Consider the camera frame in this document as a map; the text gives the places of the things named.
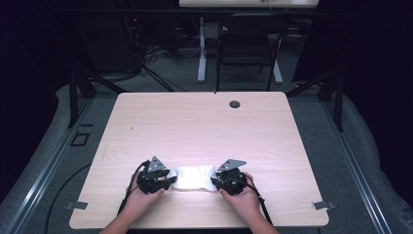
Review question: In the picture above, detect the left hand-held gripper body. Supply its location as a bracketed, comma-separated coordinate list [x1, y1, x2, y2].
[135, 155, 172, 196]

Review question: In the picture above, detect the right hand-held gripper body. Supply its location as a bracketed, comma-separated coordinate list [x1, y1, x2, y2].
[212, 158, 250, 197]

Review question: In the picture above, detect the white ankle sock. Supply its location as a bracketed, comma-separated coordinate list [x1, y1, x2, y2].
[169, 164, 218, 192]
[176, 164, 218, 178]

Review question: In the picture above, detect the person's left hand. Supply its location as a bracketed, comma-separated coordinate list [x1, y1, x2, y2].
[124, 171, 166, 217]

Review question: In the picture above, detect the person's right hand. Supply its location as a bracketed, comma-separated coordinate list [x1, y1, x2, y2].
[218, 172, 261, 219]

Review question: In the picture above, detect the black tape square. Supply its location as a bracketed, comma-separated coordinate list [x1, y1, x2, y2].
[70, 131, 92, 147]

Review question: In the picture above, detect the black metal stand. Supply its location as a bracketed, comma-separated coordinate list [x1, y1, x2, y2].
[66, 62, 129, 130]
[285, 69, 345, 133]

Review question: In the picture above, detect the desk with white legs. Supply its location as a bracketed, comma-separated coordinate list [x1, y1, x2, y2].
[178, 0, 320, 85]

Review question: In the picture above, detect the black folding chair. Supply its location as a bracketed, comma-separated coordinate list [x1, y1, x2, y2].
[214, 13, 289, 93]

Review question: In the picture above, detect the left hand-held gripper black cable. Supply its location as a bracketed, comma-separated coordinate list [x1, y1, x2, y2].
[117, 159, 152, 216]

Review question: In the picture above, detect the hand-held gripper black cable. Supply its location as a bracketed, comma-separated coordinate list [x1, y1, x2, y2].
[242, 175, 275, 226]
[117, 159, 152, 216]

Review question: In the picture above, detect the right hand-held gripper black cable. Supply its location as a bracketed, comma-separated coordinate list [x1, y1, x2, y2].
[242, 175, 275, 226]

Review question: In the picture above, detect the grey metal table bracket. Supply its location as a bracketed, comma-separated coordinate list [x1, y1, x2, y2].
[63, 201, 89, 211]
[312, 200, 337, 211]

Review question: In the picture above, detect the black cable on floor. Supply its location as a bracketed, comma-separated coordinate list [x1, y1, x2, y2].
[43, 162, 93, 234]

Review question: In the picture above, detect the aluminium floor rail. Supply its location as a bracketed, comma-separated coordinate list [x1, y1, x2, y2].
[319, 97, 394, 234]
[0, 97, 95, 234]

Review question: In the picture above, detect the bundle of black cables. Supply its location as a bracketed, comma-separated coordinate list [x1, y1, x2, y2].
[122, 14, 188, 94]

